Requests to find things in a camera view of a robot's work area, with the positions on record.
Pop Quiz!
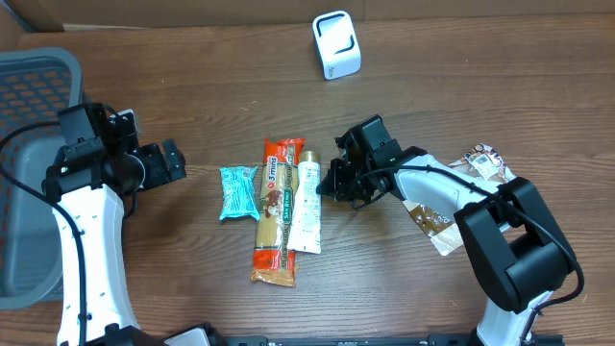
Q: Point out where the white tube with gold cap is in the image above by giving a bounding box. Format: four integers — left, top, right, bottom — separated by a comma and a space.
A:
287, 151, 321, 254

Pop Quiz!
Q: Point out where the orange spaghetti packet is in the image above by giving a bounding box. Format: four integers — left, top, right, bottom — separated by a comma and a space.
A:
251, 138, 305, 287

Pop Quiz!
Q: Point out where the teal wet wipes packet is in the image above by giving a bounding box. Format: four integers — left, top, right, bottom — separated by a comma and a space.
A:
219, 166, 260, 221

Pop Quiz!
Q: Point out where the beige brown snack pouch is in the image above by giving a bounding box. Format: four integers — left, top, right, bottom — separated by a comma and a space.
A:
403, 143, 516, 256

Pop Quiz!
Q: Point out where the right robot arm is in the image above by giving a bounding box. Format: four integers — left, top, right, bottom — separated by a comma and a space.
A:
316, 115, 584, 345

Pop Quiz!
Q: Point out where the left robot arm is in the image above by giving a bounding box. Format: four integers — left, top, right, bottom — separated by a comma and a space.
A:
42, 103, 186, 345

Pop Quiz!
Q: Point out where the white barcode scanner box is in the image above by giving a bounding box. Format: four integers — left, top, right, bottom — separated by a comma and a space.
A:
312, 11, 361, 80

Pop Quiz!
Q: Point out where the dark grey plastic basket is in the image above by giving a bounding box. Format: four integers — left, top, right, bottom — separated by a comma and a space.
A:
0, 46, 86, 310

